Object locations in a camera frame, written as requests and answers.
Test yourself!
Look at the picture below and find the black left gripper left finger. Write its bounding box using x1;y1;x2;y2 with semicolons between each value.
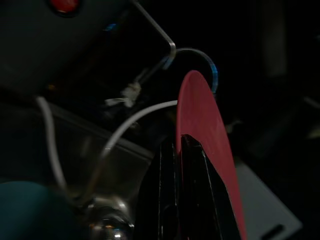
131;137;183;240

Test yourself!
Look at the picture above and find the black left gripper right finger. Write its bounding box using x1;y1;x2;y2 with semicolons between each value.
180;133;245;240

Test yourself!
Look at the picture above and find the stainless steel bowl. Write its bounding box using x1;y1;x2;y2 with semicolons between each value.
81;194;136;240

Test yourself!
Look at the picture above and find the pink plate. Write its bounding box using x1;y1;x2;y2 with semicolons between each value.
175;69;249;240

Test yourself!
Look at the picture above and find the stainless steel sink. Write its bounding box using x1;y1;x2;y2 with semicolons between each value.
0;99;161;240

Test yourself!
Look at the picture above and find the white cutting board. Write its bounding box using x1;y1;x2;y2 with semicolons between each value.
234;159;304;240

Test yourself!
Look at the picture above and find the teal plate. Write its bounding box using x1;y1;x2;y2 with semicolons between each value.
0;180;76;240

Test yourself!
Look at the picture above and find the chrome gooseneck faucet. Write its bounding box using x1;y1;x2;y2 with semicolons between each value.
104;47;220;109

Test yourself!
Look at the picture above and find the grey water filter canister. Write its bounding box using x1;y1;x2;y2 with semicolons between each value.
0;0;178;101

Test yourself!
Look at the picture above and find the thick white hose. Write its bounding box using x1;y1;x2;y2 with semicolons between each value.
81;99;179;202

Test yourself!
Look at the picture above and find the thin white hose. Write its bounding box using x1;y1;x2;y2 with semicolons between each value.
35;95;74;202

